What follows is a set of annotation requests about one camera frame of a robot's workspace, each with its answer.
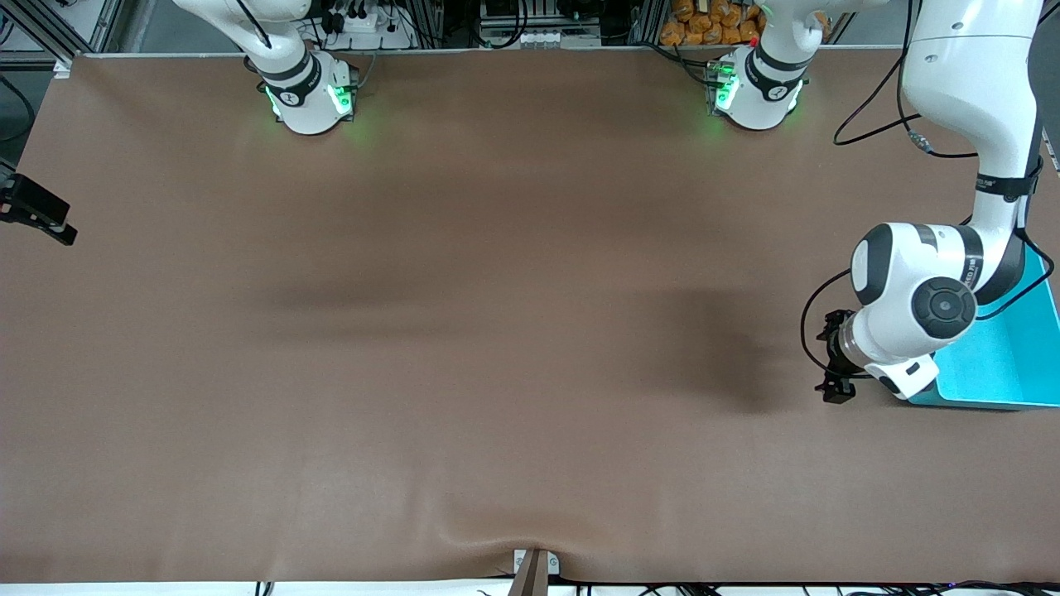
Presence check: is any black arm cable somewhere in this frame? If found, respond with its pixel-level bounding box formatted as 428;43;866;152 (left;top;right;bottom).
0;74;36;142
799;0;1060;375

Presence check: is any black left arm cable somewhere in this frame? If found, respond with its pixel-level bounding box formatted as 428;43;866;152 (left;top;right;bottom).
799;0;1060;375

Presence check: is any cyan plastic storage box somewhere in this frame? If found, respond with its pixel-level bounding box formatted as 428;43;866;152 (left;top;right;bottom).
907;244;1060;411

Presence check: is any metal table edge clamp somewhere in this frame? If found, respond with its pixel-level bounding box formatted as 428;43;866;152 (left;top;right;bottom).
513;549;561;596

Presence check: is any grey control unit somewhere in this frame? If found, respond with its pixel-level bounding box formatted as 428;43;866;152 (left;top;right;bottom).
479;0;604;49

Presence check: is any brown table mat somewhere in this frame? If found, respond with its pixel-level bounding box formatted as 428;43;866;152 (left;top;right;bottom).
0;46;1060;585

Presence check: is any orange packaged goods pile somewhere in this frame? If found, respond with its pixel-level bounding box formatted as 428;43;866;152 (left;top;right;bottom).
660;0;831;46

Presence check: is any white power strip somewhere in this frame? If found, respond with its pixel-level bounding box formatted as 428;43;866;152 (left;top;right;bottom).
327;7;415;50

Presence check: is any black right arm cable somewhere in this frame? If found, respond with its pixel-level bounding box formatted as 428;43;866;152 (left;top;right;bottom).
0;74;36;142

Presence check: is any aluminium frame profile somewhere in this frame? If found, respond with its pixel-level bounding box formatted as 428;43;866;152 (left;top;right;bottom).
0;0;125;79

